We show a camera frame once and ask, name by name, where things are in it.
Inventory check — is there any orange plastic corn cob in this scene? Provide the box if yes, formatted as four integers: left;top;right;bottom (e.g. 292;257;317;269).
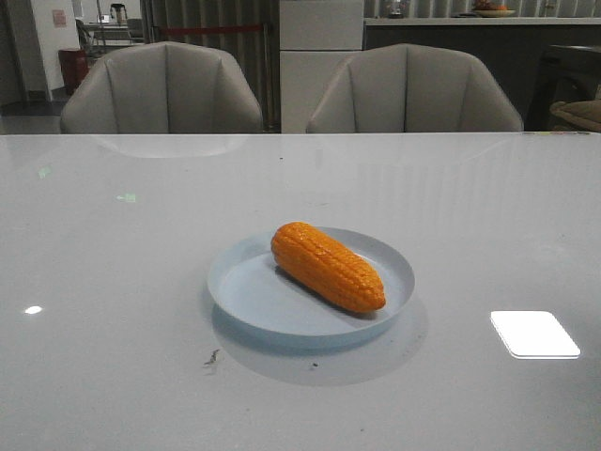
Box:
270;222;386;313

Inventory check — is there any light blue round plate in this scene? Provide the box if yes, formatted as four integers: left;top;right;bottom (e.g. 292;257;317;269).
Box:
208;227;415;350

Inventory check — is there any right beige upholstered chair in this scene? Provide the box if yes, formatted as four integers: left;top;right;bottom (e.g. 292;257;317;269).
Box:
306;44;523;133

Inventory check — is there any beige upholstered chair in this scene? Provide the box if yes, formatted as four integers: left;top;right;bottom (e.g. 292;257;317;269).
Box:
306;44;523;133
60;41;263;134

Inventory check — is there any white cabinet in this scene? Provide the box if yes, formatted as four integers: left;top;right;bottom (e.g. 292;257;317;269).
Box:
279;1;364;133

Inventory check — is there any left beige upholstered chair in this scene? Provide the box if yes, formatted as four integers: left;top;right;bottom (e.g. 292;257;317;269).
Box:
60;41;263;134

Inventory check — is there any red barrier belt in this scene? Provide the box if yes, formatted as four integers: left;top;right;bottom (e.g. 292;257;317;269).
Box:
158;23;264;37

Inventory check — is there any red bin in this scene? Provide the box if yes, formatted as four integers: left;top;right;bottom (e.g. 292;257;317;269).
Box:
58;49;88;95

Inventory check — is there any fruit bowl on counter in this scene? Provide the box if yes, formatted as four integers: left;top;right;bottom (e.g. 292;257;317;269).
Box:
472;0;515;18

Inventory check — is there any beige cushion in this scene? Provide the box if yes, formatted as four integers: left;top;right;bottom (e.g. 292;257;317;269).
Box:
549;100;600;132

